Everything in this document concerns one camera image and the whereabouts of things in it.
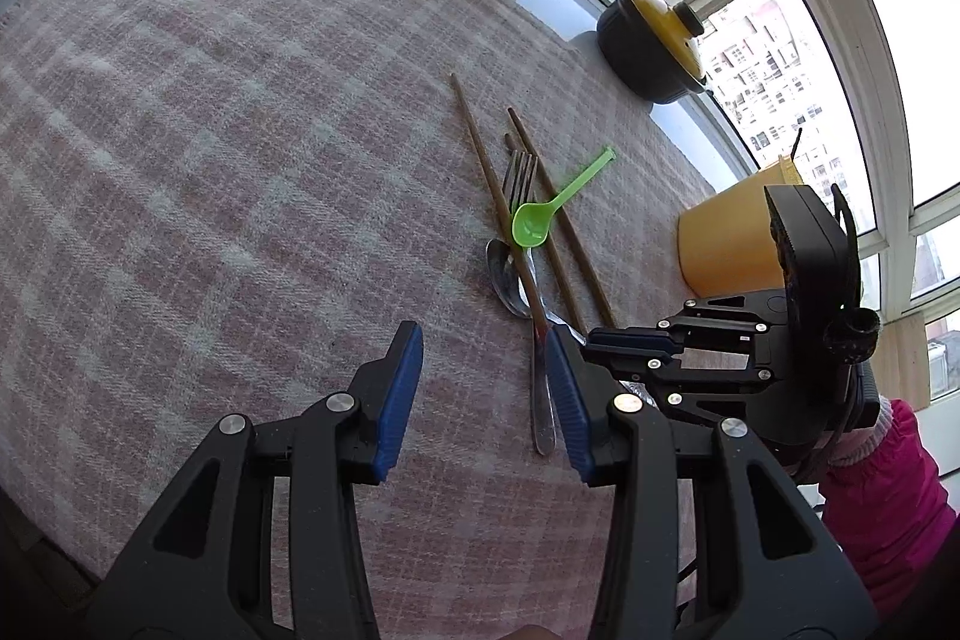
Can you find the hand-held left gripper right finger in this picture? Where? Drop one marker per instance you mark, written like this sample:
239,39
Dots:
568,404

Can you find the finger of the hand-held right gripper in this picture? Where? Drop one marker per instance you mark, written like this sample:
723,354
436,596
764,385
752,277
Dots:
720,404
630,344

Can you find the wooden board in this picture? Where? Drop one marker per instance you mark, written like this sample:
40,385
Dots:
904,362

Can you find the green plastic spoon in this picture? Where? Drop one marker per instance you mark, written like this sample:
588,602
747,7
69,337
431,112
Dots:
531,225

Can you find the pink plaid table cloth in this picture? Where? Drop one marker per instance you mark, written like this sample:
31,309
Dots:
225,160

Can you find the metal fork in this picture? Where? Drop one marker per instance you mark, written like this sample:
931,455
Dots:
541,400

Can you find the black clay pot yellow lid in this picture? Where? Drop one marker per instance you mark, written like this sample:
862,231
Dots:
645,63

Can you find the yellow plastic container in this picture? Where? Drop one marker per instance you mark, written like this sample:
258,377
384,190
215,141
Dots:
727,242

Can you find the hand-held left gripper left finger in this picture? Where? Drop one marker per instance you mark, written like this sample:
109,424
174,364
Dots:
397,400

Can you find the metal spoon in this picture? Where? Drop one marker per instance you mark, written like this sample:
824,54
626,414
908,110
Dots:
504,280

